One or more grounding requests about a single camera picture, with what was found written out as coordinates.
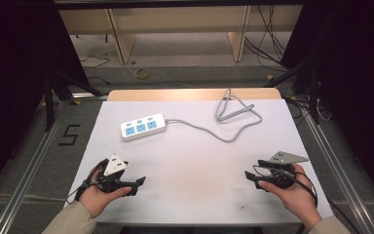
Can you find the black curtain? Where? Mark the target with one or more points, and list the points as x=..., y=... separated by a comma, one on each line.
x=354, y=81
x=13, y=81

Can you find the wooden shelf frame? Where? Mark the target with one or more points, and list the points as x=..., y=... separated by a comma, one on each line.
x=175, y=19

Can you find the white table sheet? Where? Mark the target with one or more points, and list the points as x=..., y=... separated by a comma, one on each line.
x=191, y=169

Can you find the black metal stand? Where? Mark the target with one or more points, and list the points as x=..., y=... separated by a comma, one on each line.
x=48, y=104
x=313, y=97

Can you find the metal floor rail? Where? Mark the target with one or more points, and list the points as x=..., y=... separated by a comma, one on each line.
x=341, y=169
x=29, y=169

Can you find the light wooden table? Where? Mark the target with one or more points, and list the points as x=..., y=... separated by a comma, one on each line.
x=181, y=94

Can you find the person's left hand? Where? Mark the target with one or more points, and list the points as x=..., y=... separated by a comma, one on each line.
x=97, y=198

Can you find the person's right hand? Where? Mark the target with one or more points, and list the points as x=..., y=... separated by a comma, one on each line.
x=297, y=198

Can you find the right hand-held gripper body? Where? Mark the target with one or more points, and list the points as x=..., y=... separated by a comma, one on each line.
x=282, y=177

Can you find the white power strip blue sockets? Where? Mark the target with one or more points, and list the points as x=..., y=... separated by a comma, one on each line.
x=142, y=127

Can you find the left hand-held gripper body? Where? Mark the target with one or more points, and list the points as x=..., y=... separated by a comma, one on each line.
x=115, y=164

